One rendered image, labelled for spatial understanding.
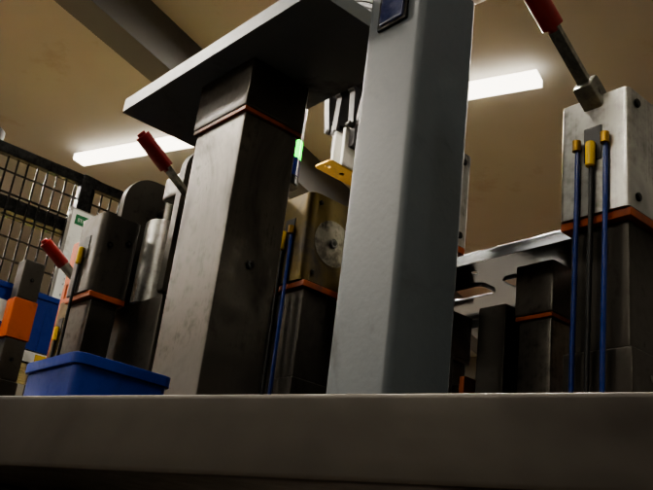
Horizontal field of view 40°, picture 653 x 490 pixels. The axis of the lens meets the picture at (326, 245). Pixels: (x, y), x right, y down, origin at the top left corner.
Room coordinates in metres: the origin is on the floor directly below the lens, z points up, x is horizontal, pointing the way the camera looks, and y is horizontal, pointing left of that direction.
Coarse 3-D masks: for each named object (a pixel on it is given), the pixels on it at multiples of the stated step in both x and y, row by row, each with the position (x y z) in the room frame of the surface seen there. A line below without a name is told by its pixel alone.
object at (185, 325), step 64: (256, 64) 0.83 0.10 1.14; (256, 128) 0.84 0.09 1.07; (192, 192) 0.89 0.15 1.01; (256, 192) 0.85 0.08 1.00; (192, 256) 0.87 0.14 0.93; (256, 256) 0.86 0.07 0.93; (192, 320) 0.85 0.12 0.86; (256, 320) 0.86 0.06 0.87; (192, 384) 0.84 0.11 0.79; (256, 384) 0.87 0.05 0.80
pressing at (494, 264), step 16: (528, 240) 0.88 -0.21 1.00; (544, 240) 0.86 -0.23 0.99; (560, 240) 0.85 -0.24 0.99; (464, 256) 0.95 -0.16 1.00; (480, 256) 0.93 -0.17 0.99; (496, 256) 0.91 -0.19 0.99; (512, 256) 0.93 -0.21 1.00; (528, 256) 0.92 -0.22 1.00; (544, 256) 0.92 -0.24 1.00; (560, 256) 0.91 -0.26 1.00; (464, 272) 1.00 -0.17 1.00; (480, 272) 0.99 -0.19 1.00; (496, 272) 0.99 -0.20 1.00; (512, 272) 0.98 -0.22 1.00; (464, 288) 1.05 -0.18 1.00; (496, 288) 1.04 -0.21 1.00; (512, 288) 1.03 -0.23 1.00; (464, 304) 1.11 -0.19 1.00; (480, 304) 1.11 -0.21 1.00; (496, 304) 1.10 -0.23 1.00; (512, 304) 1.09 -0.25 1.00
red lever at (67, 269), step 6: (48, 240) 1.47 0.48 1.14; (42, 246) 1.47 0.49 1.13; (48, 246) 1.47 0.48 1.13; (54, 246) 1.47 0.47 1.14; (48, 252) 1.47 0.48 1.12; (54, 252) 1.48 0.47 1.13; (60, 252) 1.48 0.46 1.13; (54, 258) 1.48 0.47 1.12; (60, 258) 1.48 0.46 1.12; (66, 258) 1.49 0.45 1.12; (60, 264) 1.49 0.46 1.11; (66, 264) 1.49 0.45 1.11; (66, 270) 1.50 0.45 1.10; (72, 270) 1.50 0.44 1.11
